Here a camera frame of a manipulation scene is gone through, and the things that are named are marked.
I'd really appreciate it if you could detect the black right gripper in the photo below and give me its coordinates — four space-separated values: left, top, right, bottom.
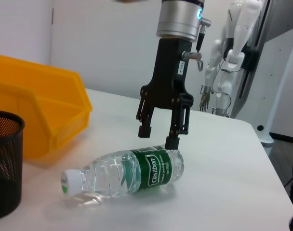
135 37 195 151

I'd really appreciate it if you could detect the clear water bottle green label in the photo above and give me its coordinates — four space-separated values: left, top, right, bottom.
60 145 185 197

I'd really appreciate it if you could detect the black mesh pen holder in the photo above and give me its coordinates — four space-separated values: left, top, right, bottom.
0 110 26 221

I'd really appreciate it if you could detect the yellow plastic bin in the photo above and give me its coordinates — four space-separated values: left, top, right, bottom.
0 53 93 167

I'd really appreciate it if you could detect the white humanoid robot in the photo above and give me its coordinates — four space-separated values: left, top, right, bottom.
199 0 262 119

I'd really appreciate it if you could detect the grey robot lifting stand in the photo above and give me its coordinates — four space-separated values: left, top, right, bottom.
229 0 293 148

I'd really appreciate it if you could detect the right gripper cable with connector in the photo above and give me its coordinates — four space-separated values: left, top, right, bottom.
181 17 213 72

